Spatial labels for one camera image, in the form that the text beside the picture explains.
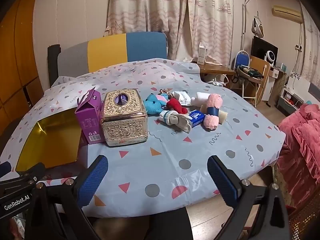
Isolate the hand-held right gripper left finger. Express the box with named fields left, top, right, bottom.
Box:
left=25, top=155, right=109, bottom=240

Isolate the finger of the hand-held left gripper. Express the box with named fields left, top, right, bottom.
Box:
left=0, top=162, right=12, bottom=179
left=0, top=163, right=47, bottom=189

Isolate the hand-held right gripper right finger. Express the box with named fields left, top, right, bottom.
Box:
left=207, top=155, right=292, bottom=240

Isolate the gold metal tin box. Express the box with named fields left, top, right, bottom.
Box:
left=15, top=107, right=83, bottom=173

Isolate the blue tissue pack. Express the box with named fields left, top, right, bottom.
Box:
left=188, top=109, right=206, bottom=128

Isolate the pink plush doll blue band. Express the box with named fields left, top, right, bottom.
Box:
left=203, top=93, right=223, bottom=131

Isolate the red plush toy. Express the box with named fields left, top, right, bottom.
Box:
left=165, top=97, right=188, bottom=115

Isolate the white wet wipes pack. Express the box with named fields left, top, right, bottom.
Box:
left=173, top=91, right=192, bottom=106

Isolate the blue plush elephant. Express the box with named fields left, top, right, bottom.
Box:
left=145, top=93, right=167, bottom=116

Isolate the purple carton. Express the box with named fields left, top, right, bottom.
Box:
left=74, top=86, right=103, bottom=145

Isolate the gold embossed tissue box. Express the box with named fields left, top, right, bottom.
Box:
left=100, top=89, right=148, bottom=147

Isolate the pink bedding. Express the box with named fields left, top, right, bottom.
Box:
left=277, top=103, right=320, bottom=207

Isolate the grey storage box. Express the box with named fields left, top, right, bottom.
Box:
left=277, top=92, right=305, bottom=117

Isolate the wooden desk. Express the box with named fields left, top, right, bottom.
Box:
left=197, top=62, right=237, bottom=82

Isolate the black green hair tool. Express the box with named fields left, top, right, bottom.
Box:
left=237, top=64, right=265, bottom=79

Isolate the white drawer cabinet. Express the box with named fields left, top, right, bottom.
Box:
left=265, top=66, right=287, bottom=107

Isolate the wooden wardrobe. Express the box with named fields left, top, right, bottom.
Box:
left=0, top=0, right=45, bottom=120

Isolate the blue folding chair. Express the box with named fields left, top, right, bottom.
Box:
left=234, top=50, right=251, bottom=71

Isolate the white box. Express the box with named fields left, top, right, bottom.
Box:
left=197, top=42, right=208, bottom=65

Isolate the grey yellow blue chair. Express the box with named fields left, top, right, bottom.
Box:
left=57, top=32, right=168, bottom=80

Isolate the white round fan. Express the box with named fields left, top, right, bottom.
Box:
left=265, top=50, right=277, bottom=66

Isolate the black monitor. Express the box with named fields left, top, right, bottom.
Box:
left=250, top=36, right=279, bottom=61

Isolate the garment steamer head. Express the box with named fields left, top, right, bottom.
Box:
left=251, top=17, right=265, bottom=40

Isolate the garment steamer stand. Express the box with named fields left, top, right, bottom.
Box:
left=240, top=0, right=258, bottom=52

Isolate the ship print curtain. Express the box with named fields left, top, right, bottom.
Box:
left=299, top=1, right=320, bottom=87

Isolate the floral curtain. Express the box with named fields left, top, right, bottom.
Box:
left=104, top=0, right=234, bottom=67

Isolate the air conditioner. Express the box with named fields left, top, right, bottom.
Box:
left=272, top=4, right=303, bottom=23

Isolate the white cable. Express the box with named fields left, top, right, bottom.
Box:
left=211, top=74, right=230, bottom=87

